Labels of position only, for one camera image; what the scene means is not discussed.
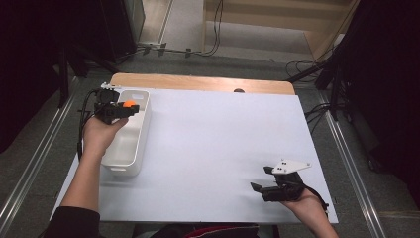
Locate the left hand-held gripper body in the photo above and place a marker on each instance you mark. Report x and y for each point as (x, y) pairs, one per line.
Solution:
(107, 110)

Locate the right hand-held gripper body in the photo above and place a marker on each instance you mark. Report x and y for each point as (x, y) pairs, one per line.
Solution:
(284, 188)

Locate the orange ball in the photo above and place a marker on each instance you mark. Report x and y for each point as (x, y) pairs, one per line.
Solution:
(129, 103)

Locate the white plastic bin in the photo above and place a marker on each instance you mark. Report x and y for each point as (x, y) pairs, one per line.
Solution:
(132, 142)

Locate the person's right hand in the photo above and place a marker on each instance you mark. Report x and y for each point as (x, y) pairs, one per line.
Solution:
(305, 203)

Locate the person's left hand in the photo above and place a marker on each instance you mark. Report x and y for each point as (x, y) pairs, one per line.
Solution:
(99, 135)

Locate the white board sheet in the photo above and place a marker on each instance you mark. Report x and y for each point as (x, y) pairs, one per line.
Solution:
(231, 158)

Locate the black stand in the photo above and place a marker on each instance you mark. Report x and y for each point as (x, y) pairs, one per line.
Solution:
(63, 79)
(335, 89)

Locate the person's dark red clothing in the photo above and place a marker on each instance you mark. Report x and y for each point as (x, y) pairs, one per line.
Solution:
(214, 231)

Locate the black cabinet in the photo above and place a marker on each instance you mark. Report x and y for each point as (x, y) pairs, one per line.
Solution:
(122, 26)

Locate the dark curtain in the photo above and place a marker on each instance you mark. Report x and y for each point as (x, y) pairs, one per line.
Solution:
(39, 49)
(386, 82)

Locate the person's dark sleeve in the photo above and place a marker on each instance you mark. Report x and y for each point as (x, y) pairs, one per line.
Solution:
(72, 223)

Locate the wooden step platform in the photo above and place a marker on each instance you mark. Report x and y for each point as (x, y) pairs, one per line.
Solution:
(264, 20)

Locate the metal floor rail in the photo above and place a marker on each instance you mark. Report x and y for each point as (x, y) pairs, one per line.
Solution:
(36, 158)
(350, 165)

